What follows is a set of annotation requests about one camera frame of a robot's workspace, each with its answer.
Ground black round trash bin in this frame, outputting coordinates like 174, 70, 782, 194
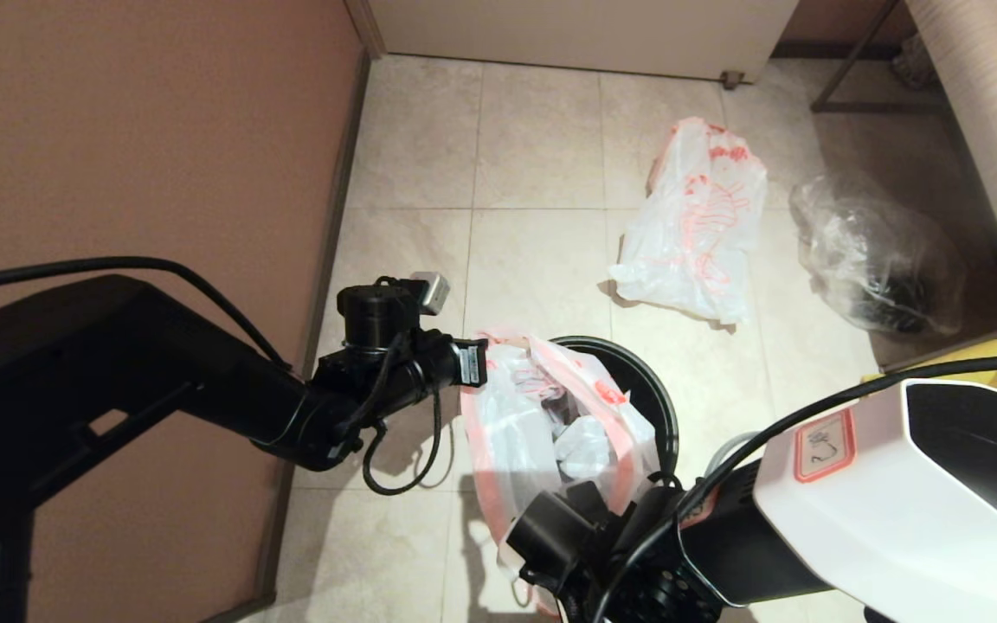
546, 336, 681, 481

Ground clear plastic bag dark contents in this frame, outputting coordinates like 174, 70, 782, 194
791, 173, 965, 338

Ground brown cabinet side panel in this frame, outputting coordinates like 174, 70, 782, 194
0, 0, 374, 623

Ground white crumpled fabric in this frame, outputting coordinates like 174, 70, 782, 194
893, 29, 937, 84

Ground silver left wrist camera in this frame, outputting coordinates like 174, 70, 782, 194
410, 271, 453, 316

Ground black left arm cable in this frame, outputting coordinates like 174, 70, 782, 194
0, 255, 446, 497

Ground brown metal table frame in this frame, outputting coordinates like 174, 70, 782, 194
810, 0, 945, 112

